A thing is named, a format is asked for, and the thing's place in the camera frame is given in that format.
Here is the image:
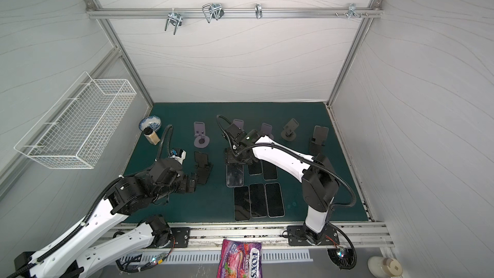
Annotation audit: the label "landscape phone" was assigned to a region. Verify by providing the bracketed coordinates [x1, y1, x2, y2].
[248, 161, 263, 176]
[234, 186, 252, 221]

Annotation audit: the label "purple phone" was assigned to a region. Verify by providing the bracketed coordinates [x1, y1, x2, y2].
[249, 184, 268, 218]

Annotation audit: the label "white-edged phone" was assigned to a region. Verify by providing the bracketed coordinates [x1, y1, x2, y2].
[265, 183, 285, 218]

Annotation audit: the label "black stand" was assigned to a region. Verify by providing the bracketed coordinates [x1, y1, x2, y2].
[194, 151, 213, 185]
[309, 126, 329, 156]

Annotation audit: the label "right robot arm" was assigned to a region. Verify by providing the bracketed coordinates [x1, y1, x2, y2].
[216, 115, 358, 270]

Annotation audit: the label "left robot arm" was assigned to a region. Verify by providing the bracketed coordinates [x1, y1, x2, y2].
[11, 125, 197, 277]

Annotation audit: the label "round stand of middle phone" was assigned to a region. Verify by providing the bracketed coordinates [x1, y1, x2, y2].
[233, 119, 244, 130]

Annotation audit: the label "round stand of upright phone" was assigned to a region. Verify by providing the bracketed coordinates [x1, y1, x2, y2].
[259, 123, 274, 140]

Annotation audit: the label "round stand far left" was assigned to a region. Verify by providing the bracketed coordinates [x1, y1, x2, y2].
[194, 122, 210, 149]

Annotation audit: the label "round stand of tilted phone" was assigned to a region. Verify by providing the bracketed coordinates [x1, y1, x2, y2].
[280, 118, 299, 142]

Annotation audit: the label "blue white bowl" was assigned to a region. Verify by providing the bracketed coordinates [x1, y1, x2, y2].
[138, 115, 162, 131]

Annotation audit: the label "Fox's candy bag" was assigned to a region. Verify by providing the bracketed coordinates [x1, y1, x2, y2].
[217, 239, 262, 278]

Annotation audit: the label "metal clamp middle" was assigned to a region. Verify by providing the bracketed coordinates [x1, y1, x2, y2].
[202, 3, 225, 23]

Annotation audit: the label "metal clamp small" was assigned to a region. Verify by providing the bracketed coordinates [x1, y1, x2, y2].
[254, 3, 262, 19]

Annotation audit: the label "metal clamp left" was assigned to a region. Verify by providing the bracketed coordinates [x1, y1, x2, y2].
[164, 10, 183, 35]

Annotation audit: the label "white round container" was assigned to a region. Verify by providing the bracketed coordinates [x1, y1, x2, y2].
[367, 256, 403, 278]

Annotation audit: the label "metal clamp right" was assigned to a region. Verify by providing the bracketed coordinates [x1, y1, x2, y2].
[334, 3, 369, 19]

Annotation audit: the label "aluminium crossbar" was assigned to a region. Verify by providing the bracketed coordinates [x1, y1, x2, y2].
[86, 6, 384, 19]

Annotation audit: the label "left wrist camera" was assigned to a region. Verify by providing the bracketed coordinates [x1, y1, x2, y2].
[169, 147, 187, 164]

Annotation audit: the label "white wire basket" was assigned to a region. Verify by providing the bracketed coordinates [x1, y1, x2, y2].
[14, 72, 136, 169]

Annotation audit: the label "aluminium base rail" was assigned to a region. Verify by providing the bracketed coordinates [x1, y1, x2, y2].
[169, 221, 394, 250]

